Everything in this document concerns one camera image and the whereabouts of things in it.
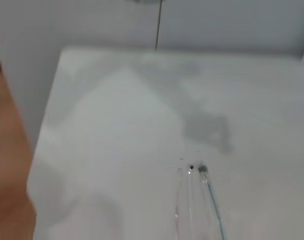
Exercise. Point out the clear white plastic glasses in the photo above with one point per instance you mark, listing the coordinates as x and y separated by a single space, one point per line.
203 169

